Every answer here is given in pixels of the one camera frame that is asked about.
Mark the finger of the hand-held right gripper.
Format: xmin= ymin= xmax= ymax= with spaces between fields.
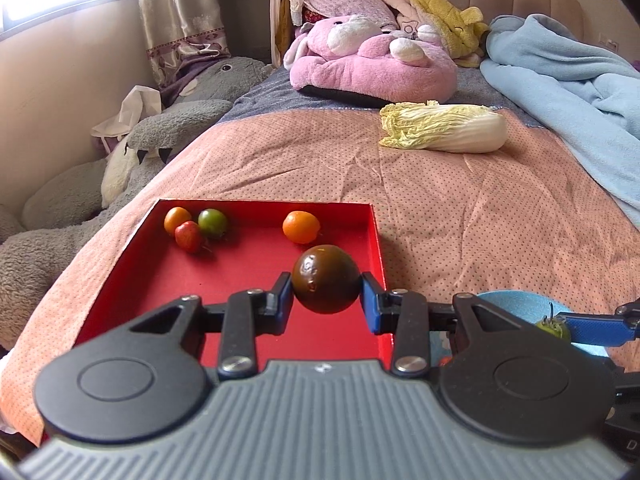
xmin=556 ymin=297 xmax=640 ymax=348

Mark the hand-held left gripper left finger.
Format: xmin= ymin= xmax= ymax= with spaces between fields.
xmin=129 ymin=272 xmax=294 ymax=378

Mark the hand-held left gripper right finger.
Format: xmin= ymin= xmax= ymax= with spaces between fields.
xmin=361 ymin=271 xmax=528 ymax=378

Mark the green round fruit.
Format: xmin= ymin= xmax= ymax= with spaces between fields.
xmin=198 ymin=208 xmax=229 ymax=239
xmin=535 ymin=300 xmax=572 ymax=344

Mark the large dark brown fruit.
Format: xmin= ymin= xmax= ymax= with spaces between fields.
xmin=291 ymin=244 xmax=362 ymax=315

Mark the red cardboard box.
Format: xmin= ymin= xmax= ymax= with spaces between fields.
xmin=72 ymin=198 xmax=396 ymax=368

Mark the light blue plate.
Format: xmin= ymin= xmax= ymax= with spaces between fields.
xmin=430 ymin=290 xmax=611 ymax=361

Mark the oval orange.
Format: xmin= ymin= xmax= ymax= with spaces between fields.
xmin=282 ymin=211 xmax=321 ymax=245

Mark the small red fruit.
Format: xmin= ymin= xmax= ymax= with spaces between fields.
xmin=174 ymin=220 xmax=204 ymax=253

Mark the small round orange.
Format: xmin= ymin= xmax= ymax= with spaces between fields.
xmin=163 ymin=207 xmax=188 ymax=235

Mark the napa cabbage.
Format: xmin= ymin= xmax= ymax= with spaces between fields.
xmin=378 ymin=101 xmax=508 ymax=154

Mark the grey blue bed sheet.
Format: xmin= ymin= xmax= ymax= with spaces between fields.
xmin=215 ymin=65 xmax=551 ymax=126

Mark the grey plush toy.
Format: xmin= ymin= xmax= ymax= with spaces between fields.
xmin=0 ymin=56 xmax=273 ymax=351

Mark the pink plush rabbit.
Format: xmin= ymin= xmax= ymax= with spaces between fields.
xmin=283 ymin=14 xmax=458 ymax=108

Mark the white tote bag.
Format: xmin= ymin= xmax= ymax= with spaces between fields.
xmin=90 ymin=85 xmax=163 ymax=153

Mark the purple cloth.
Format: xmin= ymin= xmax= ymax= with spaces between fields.
xmin=160 ymin=50 xmax=233 ymax=106

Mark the light blue blanket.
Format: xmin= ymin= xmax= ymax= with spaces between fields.
xmin=480 ymin=12 xmax=640 ymax=231

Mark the beige orange cloth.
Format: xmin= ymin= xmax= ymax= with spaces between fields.
xmin=270 ymin=0 xmax=306 ymax=68

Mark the yellow blanket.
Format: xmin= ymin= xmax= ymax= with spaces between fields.
xmin=387 ymin=0 xmax=490 ymax=68

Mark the pink garment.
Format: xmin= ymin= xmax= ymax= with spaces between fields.
xmin=370 ymin=0 xmax=431 ymax=41

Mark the pink textured pillow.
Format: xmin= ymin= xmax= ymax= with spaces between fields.
xmin=291 ymin=0 xmax=398 ymax=28

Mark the beige patterned curtain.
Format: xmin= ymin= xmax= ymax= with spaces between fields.
xmin=135 ymin=0 xmax=231 ymax=86

